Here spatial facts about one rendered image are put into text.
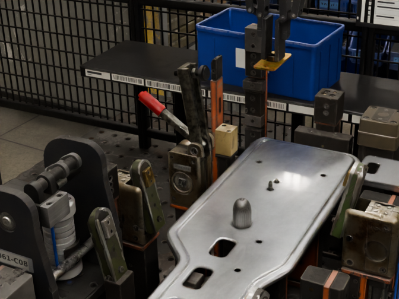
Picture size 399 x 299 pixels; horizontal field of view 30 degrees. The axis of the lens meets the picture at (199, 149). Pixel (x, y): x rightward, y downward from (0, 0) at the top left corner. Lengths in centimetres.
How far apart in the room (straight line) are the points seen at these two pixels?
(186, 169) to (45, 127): 271
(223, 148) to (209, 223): 23
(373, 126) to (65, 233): 66
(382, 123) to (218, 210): 40
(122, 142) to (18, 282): 124
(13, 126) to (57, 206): 308
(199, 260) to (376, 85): 75
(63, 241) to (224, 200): 32
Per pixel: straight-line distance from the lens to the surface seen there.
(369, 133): 152
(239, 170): 142
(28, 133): 402
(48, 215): 104
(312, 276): 116
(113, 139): 225
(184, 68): 132
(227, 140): 143
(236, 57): 170
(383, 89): 173
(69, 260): 116
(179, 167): 139
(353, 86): 174
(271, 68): 122
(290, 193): 135
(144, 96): 139
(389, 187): 140
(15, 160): 375
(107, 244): 113
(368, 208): 124
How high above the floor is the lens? 168
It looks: 27 degrees down
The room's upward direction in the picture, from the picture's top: 2 degrees counter-clockwise
